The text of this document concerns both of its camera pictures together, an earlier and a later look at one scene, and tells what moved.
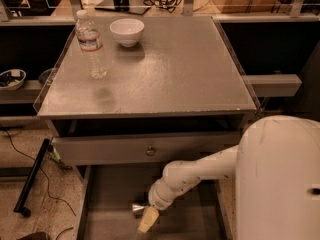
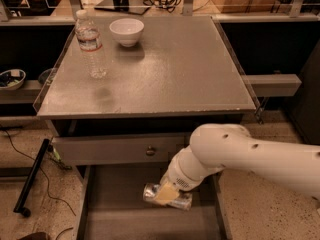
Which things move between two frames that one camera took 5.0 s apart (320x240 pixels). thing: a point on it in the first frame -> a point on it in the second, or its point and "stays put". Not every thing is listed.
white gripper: [158, 199] -> [175, 179]
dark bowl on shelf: [44, 76] stays put
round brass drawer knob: [150, 151] stays put
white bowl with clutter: [12, 79] stays put
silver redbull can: [137, 207] -> [183, 201]
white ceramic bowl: [127, 31] stays put
